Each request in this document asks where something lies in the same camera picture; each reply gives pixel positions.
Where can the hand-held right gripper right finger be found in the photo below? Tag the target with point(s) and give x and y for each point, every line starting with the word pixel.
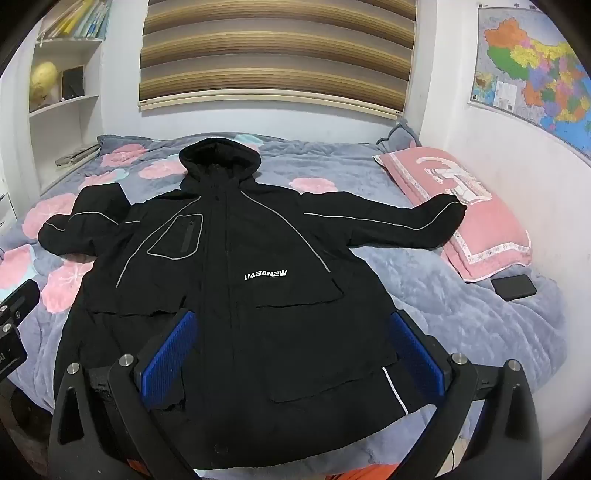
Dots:
pixel 415 353

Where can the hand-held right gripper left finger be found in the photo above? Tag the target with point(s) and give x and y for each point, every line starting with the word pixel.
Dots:
pixel 171 355

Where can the black hooded jacket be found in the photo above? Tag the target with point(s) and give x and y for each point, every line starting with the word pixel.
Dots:
pixel 249 286

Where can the grey floral blanket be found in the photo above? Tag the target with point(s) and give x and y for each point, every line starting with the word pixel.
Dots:
pixel 461 332

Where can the black phone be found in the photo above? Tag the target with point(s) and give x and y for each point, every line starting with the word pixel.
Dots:
pixel 514 287

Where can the pink pillow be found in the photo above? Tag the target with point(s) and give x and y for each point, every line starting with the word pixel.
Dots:
pixel 457 207

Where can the grey pillow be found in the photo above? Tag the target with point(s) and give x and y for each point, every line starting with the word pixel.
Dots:
pixel 399 136

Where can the white bookshelf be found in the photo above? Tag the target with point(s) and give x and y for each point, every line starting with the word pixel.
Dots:
pixel 64 92

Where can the yellow plush toy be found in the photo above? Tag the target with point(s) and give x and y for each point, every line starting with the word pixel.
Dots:
pixel 42 83

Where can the small dark box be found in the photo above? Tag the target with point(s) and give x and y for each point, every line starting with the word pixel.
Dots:
pixel 72 82

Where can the row of books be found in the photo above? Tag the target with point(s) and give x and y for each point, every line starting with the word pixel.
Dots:
pixel 78 18

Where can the striped window blind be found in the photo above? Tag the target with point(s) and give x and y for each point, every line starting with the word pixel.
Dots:
pixel 277 50

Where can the wall map poster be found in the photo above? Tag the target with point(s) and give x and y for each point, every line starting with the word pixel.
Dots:
pixel 535 74

